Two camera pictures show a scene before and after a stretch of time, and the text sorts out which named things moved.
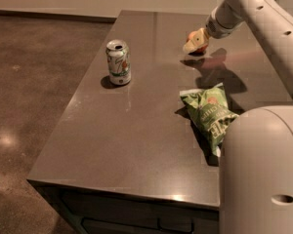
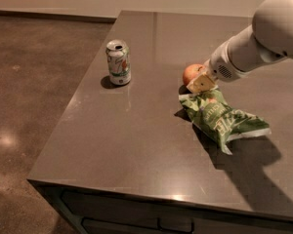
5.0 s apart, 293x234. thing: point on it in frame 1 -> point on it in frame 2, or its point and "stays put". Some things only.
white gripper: x=214 y=28 -> x=219 y=66
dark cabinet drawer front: x=97 y=213 stays put
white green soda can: x=118 y=62 stays put
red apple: x=198 y=51 -> x=192 y=72
